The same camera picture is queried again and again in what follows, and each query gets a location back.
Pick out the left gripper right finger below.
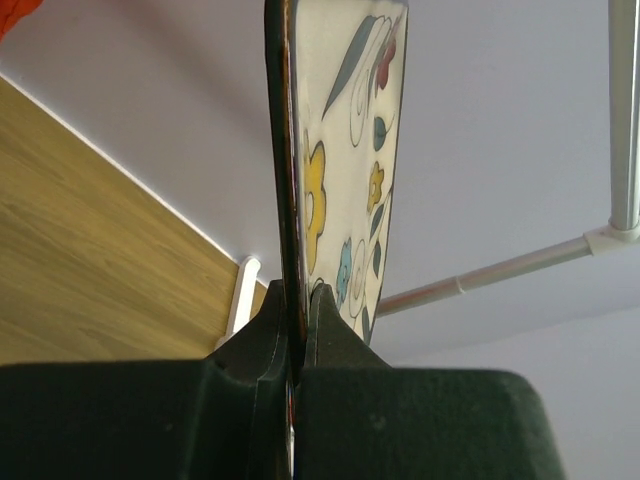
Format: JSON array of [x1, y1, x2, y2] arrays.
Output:
[[294, 285, 565, 479]]

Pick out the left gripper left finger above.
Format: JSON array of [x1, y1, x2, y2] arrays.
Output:
[[1, 281, 291, 479]]

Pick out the flower square plate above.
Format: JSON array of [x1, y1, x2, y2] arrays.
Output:
[[262, 0, 410, 346]]

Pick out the orange shorts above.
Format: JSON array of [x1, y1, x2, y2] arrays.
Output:
[[0, 0, 43, 39]]

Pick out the white clothes rack frame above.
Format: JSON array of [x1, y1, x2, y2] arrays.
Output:
[[215, 0, 640, 349]]

